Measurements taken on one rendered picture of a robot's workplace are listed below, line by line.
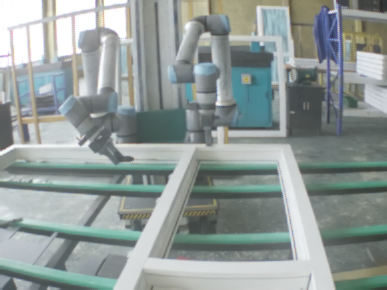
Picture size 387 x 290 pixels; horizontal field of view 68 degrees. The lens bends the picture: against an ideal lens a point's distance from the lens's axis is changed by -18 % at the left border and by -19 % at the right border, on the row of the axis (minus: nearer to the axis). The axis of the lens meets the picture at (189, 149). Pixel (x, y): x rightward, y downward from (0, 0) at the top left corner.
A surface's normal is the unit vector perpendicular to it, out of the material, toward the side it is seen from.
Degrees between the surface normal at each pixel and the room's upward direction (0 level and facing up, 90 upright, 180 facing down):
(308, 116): 90
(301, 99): 90
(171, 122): 90
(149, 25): 90
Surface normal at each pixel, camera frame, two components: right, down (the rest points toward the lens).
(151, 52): 0.05, 0.32
